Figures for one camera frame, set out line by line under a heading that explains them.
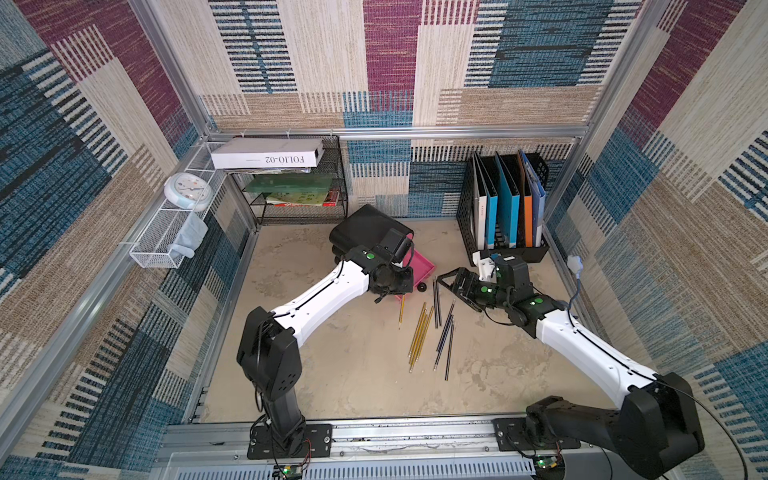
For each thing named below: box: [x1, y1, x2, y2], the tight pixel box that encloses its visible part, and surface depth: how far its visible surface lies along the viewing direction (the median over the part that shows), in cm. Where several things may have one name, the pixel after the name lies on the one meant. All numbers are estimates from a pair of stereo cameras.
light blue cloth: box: [168, 212, 209, 259], surface depth 70 cm
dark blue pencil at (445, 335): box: [437, 314, 454, 353], surface depth 92 cm
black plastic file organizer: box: [456, 150, 549, 267], surface depth 96 cm
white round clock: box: [164, 172, 213, 211], surface depth 76 cm
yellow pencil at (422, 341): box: [410, 307, 434, 373], surface depth 91 cm
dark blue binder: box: [520, 149, 546, 247], surface depth 91 cm
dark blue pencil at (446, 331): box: [433, 303, 456, 371], surface depth 93 cm
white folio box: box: [210, 138, 325, 169], surface depth 81 cm
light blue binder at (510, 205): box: [495, 151, 520, 249], surface depth 94 cm
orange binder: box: [518, 150, 533, 248], surface depth 96 cm
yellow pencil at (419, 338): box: [409, 306, 430, 371], surface depth 91 cm
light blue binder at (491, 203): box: [478, 152, 498, 249], surface depth 91 cm
